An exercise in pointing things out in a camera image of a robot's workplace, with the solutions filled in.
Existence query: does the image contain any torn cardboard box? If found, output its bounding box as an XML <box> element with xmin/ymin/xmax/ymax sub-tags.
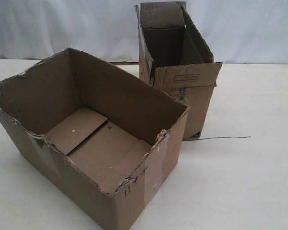
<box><xmin>0</xmin><ymin>48</ymin><xmax>189</xmax><ymax>230</ymax></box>

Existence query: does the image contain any tall open cardboard box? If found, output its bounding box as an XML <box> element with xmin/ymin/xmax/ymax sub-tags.
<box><xmin>135</xmin><ymin>1</ymin><xmax>222</xmax><ymax>140</ymax></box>

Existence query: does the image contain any thin dark line marking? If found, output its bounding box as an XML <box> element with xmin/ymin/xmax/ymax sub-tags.
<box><xmin>183</xmin><ymin>136</ymin><xmax>252</xmax><ymax>141</ymax></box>

